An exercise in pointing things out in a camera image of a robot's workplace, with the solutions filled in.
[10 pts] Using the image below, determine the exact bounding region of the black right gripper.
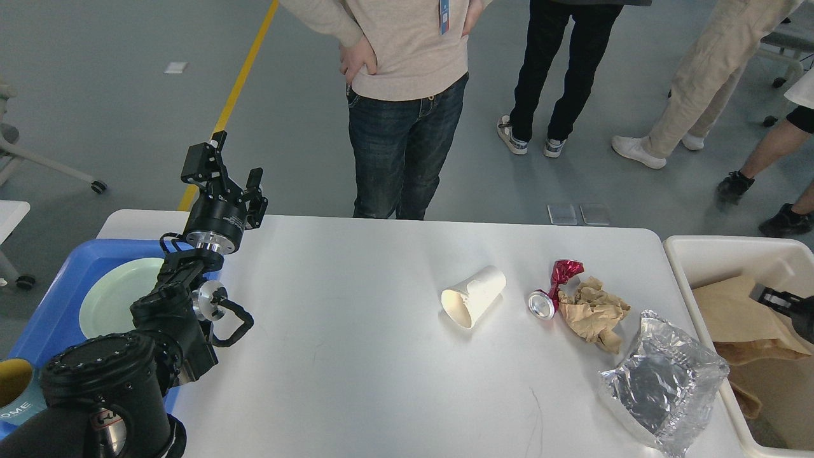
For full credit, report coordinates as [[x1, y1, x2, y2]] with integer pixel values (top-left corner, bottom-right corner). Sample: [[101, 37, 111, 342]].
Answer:
[[749, 284, 813, 344]]

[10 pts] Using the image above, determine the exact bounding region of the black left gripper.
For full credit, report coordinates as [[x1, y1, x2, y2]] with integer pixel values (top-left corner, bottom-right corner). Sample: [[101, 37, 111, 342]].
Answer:
[[180, 130, 268, 255]]

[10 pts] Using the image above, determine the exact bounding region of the brown paper bag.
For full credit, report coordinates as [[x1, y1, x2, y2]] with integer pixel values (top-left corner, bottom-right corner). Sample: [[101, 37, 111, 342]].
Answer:
[[693, 275, 812, 420]]

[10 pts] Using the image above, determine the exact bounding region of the foil tray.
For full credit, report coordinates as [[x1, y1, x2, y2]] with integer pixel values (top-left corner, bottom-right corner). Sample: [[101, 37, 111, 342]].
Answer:
[[598, 310, 730, 457]]

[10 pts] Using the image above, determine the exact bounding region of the mint green plate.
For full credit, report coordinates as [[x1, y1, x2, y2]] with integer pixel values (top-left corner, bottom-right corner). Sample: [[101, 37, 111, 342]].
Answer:
[[78, 257, 163, 338]]

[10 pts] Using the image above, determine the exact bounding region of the brown paper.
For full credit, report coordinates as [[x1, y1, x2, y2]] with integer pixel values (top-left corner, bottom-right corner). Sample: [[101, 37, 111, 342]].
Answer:
[[557, 277, 631, 354]]

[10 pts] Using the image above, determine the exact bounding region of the crushed red soda can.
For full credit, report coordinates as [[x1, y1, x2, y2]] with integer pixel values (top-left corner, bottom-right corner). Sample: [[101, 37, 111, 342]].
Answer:
[[527, 259, 584, 320]]

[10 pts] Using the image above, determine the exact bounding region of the white paper cup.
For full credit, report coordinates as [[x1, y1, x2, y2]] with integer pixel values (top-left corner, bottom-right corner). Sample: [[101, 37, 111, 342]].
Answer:
[[440, 265, 507, 330]]

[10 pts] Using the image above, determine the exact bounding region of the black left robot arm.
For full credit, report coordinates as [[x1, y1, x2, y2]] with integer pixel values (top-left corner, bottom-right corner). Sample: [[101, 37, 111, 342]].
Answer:
[[2, 130, 268, 457]]

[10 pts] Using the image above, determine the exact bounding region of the person in white shirt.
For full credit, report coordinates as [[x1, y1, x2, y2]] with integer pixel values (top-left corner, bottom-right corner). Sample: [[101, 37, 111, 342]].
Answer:
[[715, 70, 813, 238]]

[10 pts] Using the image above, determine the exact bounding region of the white plastic bin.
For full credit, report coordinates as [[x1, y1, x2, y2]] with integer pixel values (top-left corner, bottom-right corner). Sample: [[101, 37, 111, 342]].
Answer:
[[664, 237, 813, 457]]

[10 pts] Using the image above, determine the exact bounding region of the person in beige sweater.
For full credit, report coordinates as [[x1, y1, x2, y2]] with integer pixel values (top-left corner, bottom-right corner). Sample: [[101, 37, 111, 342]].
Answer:
[[283, 1, 489, 220]]

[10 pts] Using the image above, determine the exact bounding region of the right metal floor plate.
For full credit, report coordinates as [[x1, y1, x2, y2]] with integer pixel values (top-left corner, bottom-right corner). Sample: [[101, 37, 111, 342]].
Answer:
[[579, 203, 612, 226]]

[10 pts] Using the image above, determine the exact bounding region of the metal floor plate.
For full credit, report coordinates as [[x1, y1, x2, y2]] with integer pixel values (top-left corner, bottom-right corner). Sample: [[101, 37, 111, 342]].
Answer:
[[579, 203, 612, 226], [547, 204, 579, 226]]

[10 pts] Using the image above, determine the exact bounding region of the small white side table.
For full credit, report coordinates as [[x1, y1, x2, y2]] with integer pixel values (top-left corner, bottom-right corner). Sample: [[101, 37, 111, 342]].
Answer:
[[1, 200, 37, 291]]

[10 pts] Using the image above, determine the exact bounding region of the white rolling chair base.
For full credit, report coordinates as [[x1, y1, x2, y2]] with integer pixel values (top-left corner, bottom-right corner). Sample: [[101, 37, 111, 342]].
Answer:
[[0, 80, 107, 194]]

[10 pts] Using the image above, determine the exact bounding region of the blue plastic tray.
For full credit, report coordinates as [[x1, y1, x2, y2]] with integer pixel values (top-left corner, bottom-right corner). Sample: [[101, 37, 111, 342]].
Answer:
[[2, 239, 165, 440]]

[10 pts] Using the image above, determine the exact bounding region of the left metal floor plate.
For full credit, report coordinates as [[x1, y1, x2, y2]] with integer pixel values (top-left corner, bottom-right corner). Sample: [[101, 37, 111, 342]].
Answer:
[[547, 204, 579, 226]]

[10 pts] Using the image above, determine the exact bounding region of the person in beige trousers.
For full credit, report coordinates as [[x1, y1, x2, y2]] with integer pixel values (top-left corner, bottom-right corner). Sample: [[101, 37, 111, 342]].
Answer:
[[611, 1, 802, 169]]

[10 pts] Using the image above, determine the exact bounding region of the teal mug yellow inside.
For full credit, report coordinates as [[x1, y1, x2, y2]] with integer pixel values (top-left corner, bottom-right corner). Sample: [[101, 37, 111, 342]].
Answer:
[[1, 357, 47, 426]]

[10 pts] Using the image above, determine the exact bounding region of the person in black trousers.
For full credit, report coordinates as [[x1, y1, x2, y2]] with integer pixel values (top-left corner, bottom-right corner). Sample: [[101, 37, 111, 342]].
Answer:
[[497, 0, 652, 158]]

